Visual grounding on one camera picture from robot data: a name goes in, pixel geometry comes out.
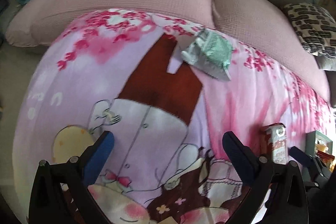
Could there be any orange swiss roll packet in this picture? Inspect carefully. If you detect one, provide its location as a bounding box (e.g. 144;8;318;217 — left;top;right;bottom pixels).
315;144;335;169

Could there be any grey pillow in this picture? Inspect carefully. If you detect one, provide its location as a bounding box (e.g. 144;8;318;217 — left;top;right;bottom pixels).
315;56;336;71

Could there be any teal foil candy packet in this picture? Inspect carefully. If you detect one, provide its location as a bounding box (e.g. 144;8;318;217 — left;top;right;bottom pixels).
181;28;234;81

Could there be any pink cartoon print blanket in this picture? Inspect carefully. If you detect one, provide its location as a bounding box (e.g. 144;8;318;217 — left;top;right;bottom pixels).
13;9;335;223

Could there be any pink sofa seat cover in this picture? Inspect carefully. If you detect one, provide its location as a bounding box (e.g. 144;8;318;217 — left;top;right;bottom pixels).
5;0;331;100

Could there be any black white patterned pillow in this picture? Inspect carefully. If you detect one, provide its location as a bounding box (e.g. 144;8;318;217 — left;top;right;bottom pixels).
282;3;336;59

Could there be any red white snack box packet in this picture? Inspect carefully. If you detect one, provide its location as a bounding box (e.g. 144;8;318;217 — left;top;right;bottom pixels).
260;123;288;164

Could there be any teal shallow cardboard tray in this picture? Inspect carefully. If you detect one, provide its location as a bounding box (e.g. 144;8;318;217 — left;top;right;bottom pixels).
305;131;333;156

